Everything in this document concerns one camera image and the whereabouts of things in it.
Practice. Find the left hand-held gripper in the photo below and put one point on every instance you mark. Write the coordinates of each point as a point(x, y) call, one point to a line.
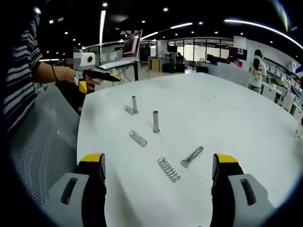
point(88, 59)

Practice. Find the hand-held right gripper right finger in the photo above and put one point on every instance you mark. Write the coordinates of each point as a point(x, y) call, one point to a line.
point(227, 189)

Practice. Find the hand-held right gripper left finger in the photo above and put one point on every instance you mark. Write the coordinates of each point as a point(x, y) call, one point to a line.
point(93, 189)

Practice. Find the metal pin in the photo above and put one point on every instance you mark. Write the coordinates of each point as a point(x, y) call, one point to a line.
point(155, 121)
point(192, 157)
point(134, 104)

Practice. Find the person's left forearm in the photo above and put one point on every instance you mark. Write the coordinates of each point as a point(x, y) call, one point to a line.
point(61, 73)

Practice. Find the black wristband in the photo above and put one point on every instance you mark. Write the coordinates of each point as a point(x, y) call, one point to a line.
point(54, 73)

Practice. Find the black-legged desk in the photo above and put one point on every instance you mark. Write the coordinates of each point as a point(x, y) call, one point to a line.
point(136, 71)

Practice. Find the open silver laptop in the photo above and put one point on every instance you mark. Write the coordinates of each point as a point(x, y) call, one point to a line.
point(129, 49)

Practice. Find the grey perforated metal bench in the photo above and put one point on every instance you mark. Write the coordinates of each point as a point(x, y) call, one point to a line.
point(45, 132)

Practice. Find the person's body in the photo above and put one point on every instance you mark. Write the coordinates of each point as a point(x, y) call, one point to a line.
point(20, 71)

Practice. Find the white office counter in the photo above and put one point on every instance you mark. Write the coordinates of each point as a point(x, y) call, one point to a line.
point(225, 71)

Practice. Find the white storage shelf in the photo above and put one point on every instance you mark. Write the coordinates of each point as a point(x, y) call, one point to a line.
point(284, 82)

